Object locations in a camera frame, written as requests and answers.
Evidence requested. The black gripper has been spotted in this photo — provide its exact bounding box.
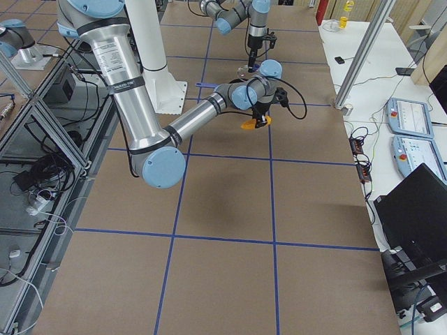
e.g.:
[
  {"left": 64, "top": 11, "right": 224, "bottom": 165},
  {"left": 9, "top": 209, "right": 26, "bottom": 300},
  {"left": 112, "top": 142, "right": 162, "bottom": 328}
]
[
  {"left": 247, "top": 35, "right": 263, "bottom": 73},
  {"left": 251, "top": 102, "right": 270, "bottom": 129}
]

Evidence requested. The yellow plastic corn cob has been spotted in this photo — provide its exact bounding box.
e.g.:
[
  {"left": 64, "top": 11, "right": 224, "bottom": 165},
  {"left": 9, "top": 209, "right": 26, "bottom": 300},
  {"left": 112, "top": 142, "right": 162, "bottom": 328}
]
[{"left": 240, "top": 115, "right": 272, "bottom": 130}]

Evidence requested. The glass lid with blue knob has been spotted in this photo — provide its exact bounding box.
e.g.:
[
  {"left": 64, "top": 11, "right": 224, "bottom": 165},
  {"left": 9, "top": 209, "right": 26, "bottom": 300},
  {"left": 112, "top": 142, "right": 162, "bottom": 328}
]
[{"left": 237, "top": 64, "right": 259, "bottom": 81}]

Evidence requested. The blue saucepan with handle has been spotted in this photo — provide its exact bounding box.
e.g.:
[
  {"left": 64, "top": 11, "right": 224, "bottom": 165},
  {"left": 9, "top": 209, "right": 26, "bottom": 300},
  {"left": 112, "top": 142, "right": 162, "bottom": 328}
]
[{"left": 196, "top": 82, "right": 219, "bottom": 89}]

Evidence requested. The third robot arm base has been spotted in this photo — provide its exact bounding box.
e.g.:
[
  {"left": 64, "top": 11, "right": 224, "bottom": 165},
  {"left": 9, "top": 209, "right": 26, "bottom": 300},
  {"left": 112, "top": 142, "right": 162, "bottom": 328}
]
[{"left": 1, "top": 19, "right": 56, "bottom": 70}]

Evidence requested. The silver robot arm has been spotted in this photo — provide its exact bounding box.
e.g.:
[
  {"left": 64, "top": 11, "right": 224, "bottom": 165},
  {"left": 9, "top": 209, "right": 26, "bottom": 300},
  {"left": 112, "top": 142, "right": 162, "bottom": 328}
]
[
  {"left": 199, "top": 0, "right": 277, "bottom": 73},
  {"left": 57, "top": 1, "right": 282, "bottom": 188}
]

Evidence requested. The yellow bottle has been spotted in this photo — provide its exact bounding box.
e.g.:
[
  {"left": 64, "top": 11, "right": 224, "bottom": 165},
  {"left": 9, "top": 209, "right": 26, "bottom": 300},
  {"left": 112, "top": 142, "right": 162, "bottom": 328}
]
[{"left": 338, "top": 16, "right": 349, "bottom": 29}]

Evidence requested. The brown table mat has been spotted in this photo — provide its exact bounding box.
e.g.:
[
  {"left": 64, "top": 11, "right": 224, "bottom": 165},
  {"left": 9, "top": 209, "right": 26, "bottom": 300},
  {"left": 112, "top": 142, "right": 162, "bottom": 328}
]
[{"left": 34, "top": 6, "right": 399, "bottom": 334}]

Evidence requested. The black power strip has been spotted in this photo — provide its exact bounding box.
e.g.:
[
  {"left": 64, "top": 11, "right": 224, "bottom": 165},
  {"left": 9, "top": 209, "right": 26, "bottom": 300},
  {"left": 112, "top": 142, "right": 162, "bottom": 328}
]
[{"left": 349, "top": 136, "right": 372, "bottom": 184}]

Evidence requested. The upper teach pendant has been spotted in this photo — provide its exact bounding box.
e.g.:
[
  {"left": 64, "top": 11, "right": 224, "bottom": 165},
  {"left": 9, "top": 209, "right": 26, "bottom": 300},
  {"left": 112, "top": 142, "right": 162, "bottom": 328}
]
[{"left": 385, "top": 97, "right": 434, "bottom": 138}]

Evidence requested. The teach pendant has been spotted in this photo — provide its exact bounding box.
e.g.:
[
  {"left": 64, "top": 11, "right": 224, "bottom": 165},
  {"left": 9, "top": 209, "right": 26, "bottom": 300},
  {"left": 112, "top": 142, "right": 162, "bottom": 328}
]
[
  {"left": 392, "top": 135, "right": 446, "bottom": 182},
  {"left": 385, "top": 97, "right": 434, "bottom": 138}
]

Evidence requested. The lower teach pendant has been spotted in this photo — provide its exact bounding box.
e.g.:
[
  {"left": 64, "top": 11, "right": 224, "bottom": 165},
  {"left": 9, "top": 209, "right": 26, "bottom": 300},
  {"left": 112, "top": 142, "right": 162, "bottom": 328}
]
[{"left": 392, "top": 135, "right": 446, "bottom": 182}]

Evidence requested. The black laptop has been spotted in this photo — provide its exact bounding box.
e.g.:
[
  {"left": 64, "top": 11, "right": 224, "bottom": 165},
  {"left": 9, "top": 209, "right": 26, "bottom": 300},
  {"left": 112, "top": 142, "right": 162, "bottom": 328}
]
[{"left": 374, "top": 163, "right": 446, "bottom": 261}]

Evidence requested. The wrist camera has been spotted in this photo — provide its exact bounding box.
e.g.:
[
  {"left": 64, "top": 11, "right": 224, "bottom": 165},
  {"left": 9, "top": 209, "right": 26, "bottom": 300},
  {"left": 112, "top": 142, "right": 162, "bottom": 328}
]
[
  {"left": 263, "top": 29, "right": 277, "bottom": 50},
  {"left": 275, "top": 87, "right": 289, "bottom": 107}
]

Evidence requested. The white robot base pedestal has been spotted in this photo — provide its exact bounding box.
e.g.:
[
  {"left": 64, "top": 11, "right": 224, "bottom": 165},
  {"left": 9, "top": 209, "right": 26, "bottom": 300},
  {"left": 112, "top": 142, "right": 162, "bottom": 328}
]
[{"left": 125, "top": 0, "right": 187, "bottom": 115}]

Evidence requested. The aluminium frame post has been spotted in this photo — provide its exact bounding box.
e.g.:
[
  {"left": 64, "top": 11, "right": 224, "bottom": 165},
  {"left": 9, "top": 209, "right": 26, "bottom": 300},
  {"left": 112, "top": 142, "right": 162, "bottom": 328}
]
[{"left": 334, "top": 0, "right": 396, "bottom": 116}]

